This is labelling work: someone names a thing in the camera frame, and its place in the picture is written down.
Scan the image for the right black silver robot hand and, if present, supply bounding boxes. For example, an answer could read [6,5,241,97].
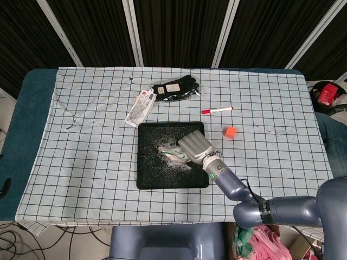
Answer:
[177,130,215,165]

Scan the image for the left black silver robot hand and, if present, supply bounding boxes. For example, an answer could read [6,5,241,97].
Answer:
[0,153,12,199]

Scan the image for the white green-striped snack bag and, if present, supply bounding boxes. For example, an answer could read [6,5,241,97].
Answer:
[158,145,192,163]

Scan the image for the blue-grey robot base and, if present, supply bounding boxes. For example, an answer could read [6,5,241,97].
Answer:
[108,222,226,260]

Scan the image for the white powder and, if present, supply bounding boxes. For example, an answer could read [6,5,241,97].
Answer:
[150,135,196,174]

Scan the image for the black rectangular tray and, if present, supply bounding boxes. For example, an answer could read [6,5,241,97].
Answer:
[136,121,210,190]

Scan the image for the orange cube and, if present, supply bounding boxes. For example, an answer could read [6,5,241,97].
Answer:
[223,125,238,139]

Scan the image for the red white marker pen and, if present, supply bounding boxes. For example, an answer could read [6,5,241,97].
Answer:
[201,106,234,115]

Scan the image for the black gloves in clear pack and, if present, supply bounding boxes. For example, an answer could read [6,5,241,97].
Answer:
[150,75,204,103]

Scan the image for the white patterned glove package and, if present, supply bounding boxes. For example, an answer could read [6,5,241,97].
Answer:
[124,88,158,127]

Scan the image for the light blue checked tablecloth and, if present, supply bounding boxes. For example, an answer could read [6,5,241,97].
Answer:
[15,66,344,239]

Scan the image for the black slatted partition panel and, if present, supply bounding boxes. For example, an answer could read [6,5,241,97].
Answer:
[0,0,78,98]
[134,0,234,68]
[47,0,136,68]
[219,0,339,68]
[294,5,347,82]

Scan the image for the pink cloth strips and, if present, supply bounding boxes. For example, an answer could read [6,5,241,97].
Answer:
[251,224,292,260]

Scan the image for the red black object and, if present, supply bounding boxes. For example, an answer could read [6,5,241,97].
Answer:
[309,80,347,112]

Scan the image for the person leg in jeans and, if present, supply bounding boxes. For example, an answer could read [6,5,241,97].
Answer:
[316,111,347,178]

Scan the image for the brown cardboard box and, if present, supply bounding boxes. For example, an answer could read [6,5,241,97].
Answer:
[224,222,319,260]

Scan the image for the red cardboard box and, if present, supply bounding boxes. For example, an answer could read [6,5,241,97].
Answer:
[317,83,339,107]

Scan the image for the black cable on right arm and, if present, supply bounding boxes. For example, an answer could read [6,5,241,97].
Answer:
[240,178,266,203]

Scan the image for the black floor cables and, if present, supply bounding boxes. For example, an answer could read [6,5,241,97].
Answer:
[0,224,110,260]

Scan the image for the white partition frame bar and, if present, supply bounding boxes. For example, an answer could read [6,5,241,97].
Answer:
[284,0,347,69]
[121,0,145,68]
[211,0,241,68]
[41,0,83,68]

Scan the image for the black corrugated hose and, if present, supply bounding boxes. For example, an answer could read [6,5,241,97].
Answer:
[326,104,347,116]

